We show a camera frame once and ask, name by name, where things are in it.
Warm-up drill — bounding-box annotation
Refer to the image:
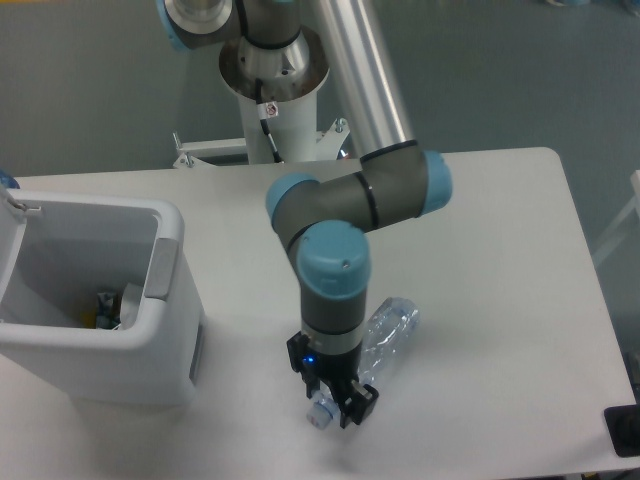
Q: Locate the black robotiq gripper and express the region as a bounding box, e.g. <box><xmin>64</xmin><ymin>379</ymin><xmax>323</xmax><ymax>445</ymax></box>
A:
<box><xmin>286</xmin><ymin>333</ymin><xmax>379</xmax><ymax>429</ymax></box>

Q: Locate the clear plastic water bottle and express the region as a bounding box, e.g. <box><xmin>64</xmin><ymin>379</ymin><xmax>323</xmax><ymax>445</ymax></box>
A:
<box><xmin>306</xmin><ymin>297</ymin><xmax>420</xmax><ymax>430</ymax></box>

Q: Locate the white green wrapper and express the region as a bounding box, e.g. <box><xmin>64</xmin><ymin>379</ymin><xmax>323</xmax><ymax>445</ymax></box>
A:
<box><xmin>119</xmin><ymin>283</ymin><xmax>143</xmax><ymax>330</ymax></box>

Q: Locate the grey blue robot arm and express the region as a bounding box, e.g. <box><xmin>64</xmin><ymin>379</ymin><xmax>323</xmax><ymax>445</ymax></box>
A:
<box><xmin>157</xmin><ymin>1</ymin><xmax>452</xmax><ymax>426</ymax></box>

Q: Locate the white trash can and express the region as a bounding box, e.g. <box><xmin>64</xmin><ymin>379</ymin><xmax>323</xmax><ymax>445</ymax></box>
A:
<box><xmin>1</xmin><ymin>188</ymin><xmax>204</xmax><ymax>405</ymax></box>

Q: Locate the black device at table edge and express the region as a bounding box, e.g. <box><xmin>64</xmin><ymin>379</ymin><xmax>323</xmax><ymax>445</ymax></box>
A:
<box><xmin>604</xmin><ymin>404</ymin><xmax>639</xmax><ymax>458</ymax></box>

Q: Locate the blue object at left edge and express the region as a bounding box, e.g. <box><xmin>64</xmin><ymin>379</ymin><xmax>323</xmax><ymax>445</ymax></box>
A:
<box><xmin>0</xmin><ymin>170</ymin><xmax>20</xmax><ymax>189</ymax></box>

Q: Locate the black cable on pedestal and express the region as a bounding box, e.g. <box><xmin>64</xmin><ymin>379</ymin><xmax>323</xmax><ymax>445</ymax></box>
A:
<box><xmin>253</xmin><ymin>77</ymin><xmax>286</xmax><ymax>165</ymax></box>

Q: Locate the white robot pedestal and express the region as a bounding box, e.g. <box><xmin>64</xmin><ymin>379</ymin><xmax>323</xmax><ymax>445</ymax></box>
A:
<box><xmin>173</xmin><ymin>26</ymin><xmax>350</xmax><ymax>168</ymax></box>

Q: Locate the white frame at right edge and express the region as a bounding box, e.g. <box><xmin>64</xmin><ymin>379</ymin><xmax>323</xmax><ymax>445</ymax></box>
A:
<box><xmin>591</xmin><ymin>170</ymin><xmax>639</xmax><ymax>268</ymax></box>

